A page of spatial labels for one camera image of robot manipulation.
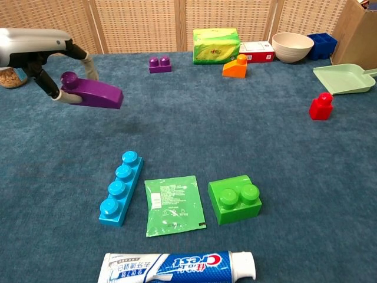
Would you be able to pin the teal carpet table mat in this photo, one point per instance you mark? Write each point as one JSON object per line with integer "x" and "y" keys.
{"x": 206, "y": 132}

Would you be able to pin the green yellow tissue pack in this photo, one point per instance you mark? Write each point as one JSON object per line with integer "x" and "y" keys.
{"x": 215, "y": 44}

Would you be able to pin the mint green dustpan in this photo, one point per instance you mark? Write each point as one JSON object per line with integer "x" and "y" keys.
{"x": 341, "y": 78}

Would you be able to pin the green square block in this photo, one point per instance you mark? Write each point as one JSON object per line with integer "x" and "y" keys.
{"x": 235, "y": 203}

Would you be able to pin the white-lidded snack jar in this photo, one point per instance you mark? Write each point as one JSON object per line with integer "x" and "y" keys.
{"x": 11, "y": 78}

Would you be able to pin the light blue long block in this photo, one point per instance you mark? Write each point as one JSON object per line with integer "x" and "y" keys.
{"x": 120, "y": 190}

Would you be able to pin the woven bamboo folding screen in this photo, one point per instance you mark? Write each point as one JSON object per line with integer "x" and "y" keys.
{"x": 141, "y": 26}

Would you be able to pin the orange block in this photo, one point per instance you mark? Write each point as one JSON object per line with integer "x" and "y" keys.
{"x": 234, "y": 69}

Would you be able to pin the red small block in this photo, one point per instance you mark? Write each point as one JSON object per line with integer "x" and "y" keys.
{"x": 321, "y": 107}

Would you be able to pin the dark blue block right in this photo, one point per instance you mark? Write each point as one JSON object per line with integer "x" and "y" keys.
{"x": 322, "y": 45}

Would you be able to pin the blue white toothpaste tube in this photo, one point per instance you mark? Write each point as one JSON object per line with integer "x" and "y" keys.
{"x": 176, "y": 266}

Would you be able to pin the red white carton box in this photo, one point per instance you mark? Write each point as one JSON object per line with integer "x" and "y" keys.
{"x": 259, "y": 51}

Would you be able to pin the small purple block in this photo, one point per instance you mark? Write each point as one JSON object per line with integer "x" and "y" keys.
{"x": 160, "y": 66}

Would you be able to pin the long purple block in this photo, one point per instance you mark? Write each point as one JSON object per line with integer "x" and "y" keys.
{"x": 97, "y": 94}

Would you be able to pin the brown cardboard box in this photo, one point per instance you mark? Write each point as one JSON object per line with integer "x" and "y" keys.
{"x": 359, "y": 38}

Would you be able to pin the beige bowl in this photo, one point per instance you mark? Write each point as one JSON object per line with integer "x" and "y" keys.
{"x": 291, "y": 48}

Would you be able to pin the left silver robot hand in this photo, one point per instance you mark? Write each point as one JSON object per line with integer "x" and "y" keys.
{"x": 32, "y": 44}

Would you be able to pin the green sachet packet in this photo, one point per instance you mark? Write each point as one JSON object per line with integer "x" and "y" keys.
{"x": 173, "y": 206}

